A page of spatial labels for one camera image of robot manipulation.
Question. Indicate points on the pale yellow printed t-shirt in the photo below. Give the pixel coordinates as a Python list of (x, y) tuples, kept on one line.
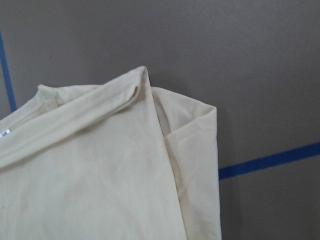
[(117, 161)]

